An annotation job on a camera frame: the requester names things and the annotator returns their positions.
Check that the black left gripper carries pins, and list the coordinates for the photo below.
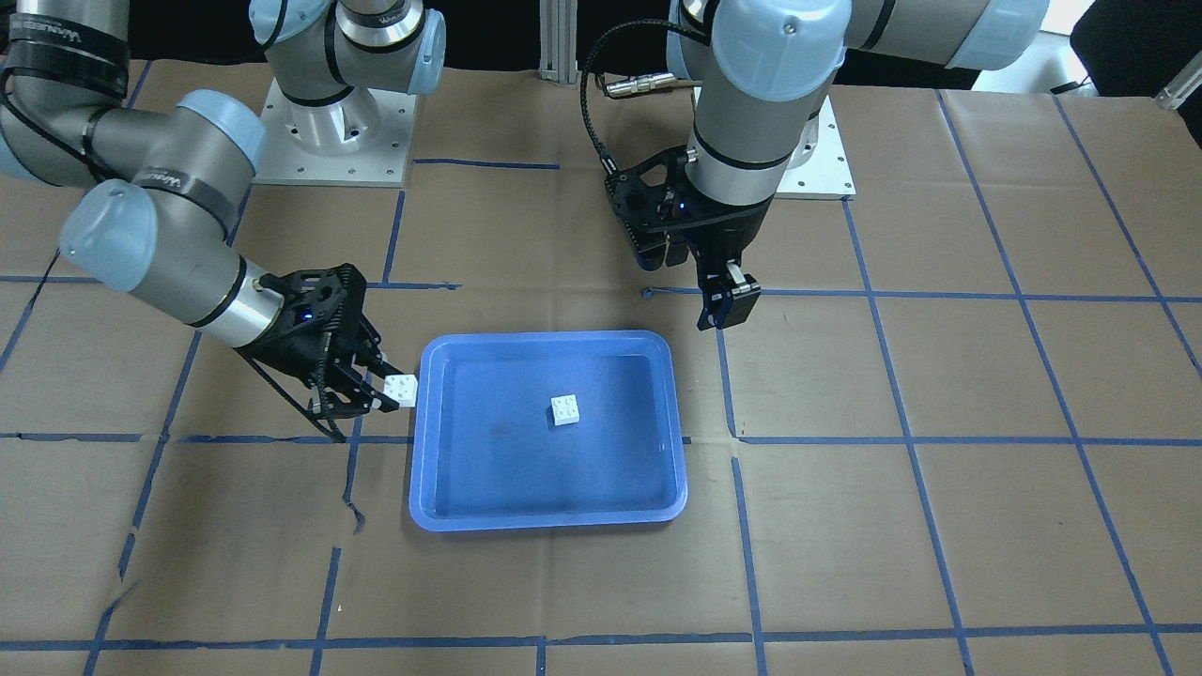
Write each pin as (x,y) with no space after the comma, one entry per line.
(721,242)

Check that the aluminium frame post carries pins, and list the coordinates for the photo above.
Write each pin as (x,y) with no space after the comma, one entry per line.
(557,42)

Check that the white block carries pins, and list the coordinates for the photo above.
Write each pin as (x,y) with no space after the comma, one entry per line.
(565,410)
(401,389)

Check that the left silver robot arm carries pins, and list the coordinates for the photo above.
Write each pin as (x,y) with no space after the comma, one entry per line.
(764,69)

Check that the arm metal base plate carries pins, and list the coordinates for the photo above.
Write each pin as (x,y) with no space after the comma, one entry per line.
(362,140)
(819,168)

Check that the blue plastic tray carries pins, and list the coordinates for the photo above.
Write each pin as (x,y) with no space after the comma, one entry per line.
(486,455)

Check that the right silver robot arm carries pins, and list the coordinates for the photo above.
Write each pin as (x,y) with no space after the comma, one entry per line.
(162,189)

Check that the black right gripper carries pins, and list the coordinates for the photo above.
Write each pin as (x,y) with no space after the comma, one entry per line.
(279,345)

